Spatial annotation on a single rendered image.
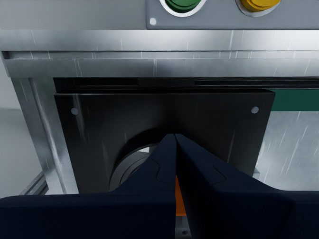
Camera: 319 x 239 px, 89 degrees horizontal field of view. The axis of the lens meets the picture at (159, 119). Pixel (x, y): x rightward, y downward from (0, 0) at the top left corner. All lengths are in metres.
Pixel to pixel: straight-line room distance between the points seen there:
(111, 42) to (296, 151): 0.32
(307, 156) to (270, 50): 0.22
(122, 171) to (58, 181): 0.11
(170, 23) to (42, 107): 0.17
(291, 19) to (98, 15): 0.24
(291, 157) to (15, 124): 0.49
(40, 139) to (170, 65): 0.18
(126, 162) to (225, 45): 0.16
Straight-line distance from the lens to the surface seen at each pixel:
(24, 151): 0.43
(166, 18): 0.18
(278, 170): 0.36
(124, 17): 0.29
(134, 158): 0.19
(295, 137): 0.34
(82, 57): 0.20
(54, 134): 0.24
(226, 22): 0.19
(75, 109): 0.20
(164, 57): 0.19
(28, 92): 0.23
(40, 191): 0.34
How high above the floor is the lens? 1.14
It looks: 67 degrees down
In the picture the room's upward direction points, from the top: 177 degrees clockwise
